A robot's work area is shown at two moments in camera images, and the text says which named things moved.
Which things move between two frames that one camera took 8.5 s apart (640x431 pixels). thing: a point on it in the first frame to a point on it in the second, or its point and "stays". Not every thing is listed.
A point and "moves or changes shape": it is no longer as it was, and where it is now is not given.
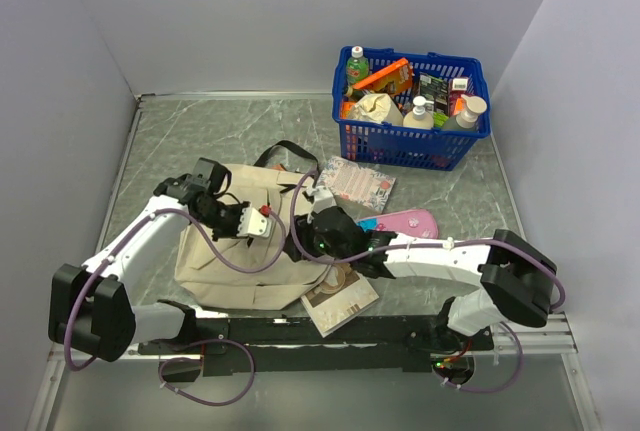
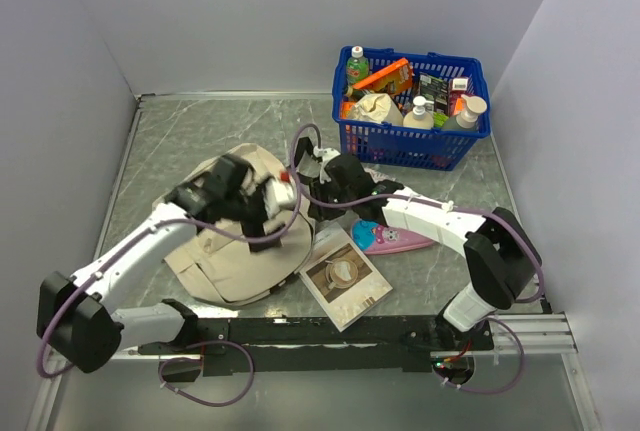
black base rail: x=291 y=345 stays
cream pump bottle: x=419 y=117 stays
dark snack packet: x=437 y=89 stays
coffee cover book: x=342 y=295 moves or changes shape
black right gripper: x=304 y=230 to x=323 y=214
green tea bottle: x=357 y=67 stays
